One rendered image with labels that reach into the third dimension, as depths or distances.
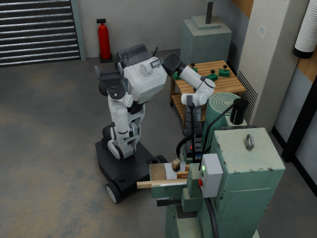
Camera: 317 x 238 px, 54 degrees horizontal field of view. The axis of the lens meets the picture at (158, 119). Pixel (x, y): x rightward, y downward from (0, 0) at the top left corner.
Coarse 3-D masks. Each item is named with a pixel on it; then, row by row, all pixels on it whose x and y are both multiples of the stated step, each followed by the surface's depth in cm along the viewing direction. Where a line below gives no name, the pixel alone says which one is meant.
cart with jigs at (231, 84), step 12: (204, 72) 332; (216, 72) 332; (228, 72) 324; (180, 84) 316; (216, 84) 317; (228, 84) 317; (240, 84) 317; (180, 96) 356; (240, 96) 318; (180, 108) 341; (204, 108) 339; (204, 120) 330
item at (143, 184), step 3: (156, 180) 178; (159, 180) 178; (162, 180) 178; (165, 180) 178; (168, 180) 178; (171, 180) 178; (174, 180) 178; (177, 180) 178; (138, 183) 176; (141, 183) 176; (144, 183) 176; (147, 183) 176; (150, 183) 176; (138, 186) 176; (141, 186) 177; (144, 186) 177; (147, 186) 177; (150, 186) 178
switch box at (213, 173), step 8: (208, 160) 120; (216, 160) 120; (200, 168) 127; (208, 168) 117; (216, 168) 117; (200, 176) 128; (208, 176) 116; (216, 176) 116; (208, 184) 119; (216, 184) 120; (208, 192) 123; (216, 192) 124
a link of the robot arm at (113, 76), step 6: (102, 72) 147; (108, 72) 146; (114, 72) 146; (102, 78) 145; (108, 78) 144; (114, 78) 144; (120, 78) 144; (108, 84) 148; (114, 84) 148; (120, 84) 148; (108, 90) 150; (114, 90) 150; (120, 90) 151; (114, 96) 153
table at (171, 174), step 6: (180, 156) 200; (180, 162) 193; (168, 168) 189; (180, 168) 189; (150, 174) 186; (168, 174) 186; (174, 174) 186; (150, 180) 183; (156, 192) 177; (162, 192) 177; (168, 192) 178; (174, 192) 178; (180, 192) 179
